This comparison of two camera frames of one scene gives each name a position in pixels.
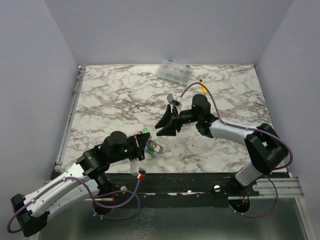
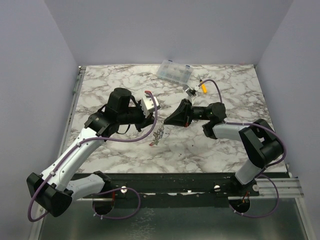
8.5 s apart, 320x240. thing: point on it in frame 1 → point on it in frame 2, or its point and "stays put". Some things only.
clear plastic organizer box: [173, 71] stays put
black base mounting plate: [175, 190] stays put
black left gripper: [139, 142] → [145, 122]
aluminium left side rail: [58, 163] stays put
